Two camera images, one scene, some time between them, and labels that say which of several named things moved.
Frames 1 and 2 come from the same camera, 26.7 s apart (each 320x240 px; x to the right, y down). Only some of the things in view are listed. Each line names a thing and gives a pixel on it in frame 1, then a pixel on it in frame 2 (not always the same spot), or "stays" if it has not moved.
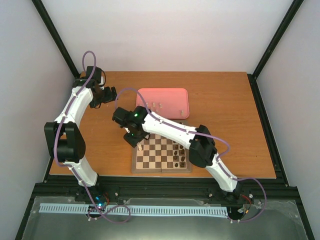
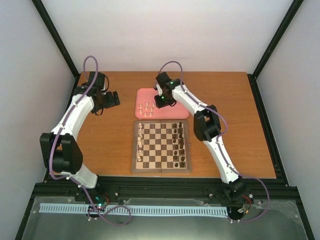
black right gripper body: (136, 138) -> (164, 101)
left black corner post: (57, 39) stays
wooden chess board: (158, 154) stays
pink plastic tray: (170, 103) stays
